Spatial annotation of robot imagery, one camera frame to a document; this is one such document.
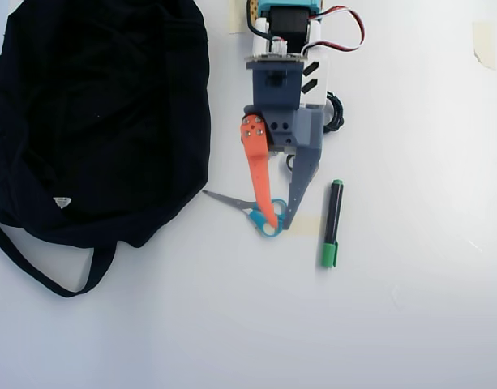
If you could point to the narrow beige tape strip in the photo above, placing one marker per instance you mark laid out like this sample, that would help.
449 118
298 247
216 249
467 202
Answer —
235 18

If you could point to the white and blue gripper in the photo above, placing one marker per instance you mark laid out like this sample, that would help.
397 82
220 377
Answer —
293 130

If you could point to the torn beige tape piece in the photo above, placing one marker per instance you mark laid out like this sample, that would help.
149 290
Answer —
485 42

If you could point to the wide beige tape strip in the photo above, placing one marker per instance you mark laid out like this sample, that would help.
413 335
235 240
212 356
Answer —
309 227

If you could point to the black fabric bag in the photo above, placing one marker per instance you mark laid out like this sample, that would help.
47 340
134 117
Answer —
90 121

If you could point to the green and black marker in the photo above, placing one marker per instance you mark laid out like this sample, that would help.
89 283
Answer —
332 219

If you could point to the camera circuit board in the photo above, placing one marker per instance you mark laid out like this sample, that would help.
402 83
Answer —
274 60

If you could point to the yellow perforated plastic part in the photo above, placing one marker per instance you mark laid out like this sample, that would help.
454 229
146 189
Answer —
253 9

